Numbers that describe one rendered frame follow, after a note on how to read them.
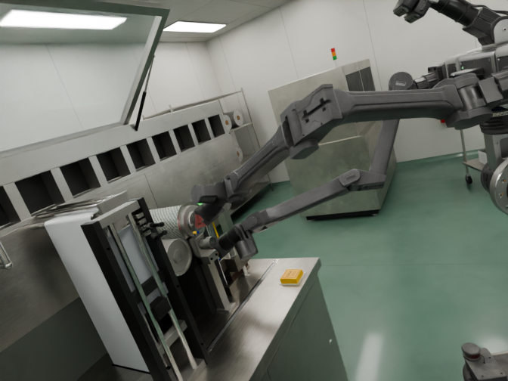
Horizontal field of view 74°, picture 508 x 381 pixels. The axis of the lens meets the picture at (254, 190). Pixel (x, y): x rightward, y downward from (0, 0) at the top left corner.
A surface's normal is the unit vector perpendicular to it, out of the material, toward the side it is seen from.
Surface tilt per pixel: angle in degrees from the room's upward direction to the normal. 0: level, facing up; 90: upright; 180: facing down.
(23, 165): 90
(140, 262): 90
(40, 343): 90
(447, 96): 64
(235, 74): 90
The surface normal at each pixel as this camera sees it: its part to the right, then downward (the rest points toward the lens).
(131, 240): 0.84, -0.13
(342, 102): 0.25, -0.30
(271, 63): -0.46, 0.36
